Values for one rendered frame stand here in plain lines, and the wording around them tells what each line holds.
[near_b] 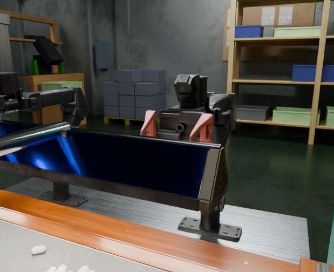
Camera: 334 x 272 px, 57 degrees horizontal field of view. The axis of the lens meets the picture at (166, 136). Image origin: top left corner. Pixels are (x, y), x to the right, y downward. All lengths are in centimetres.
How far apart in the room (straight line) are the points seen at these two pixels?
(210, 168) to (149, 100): 540
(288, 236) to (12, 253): 80
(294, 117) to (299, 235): 400
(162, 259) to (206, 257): 10
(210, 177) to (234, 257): 45
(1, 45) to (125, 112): 233
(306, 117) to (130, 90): 307
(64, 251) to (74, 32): 690
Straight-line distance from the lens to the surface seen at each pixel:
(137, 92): 582
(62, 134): 46
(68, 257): 84
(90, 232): 88
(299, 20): 597
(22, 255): 89
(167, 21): 647
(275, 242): 104
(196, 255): 78
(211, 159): 36
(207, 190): 35
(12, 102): 105
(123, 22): 679
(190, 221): 108
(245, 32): 503
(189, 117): 62
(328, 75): 496
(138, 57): 668
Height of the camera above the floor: 121
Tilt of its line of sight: 14 degrees down
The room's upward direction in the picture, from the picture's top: straight up
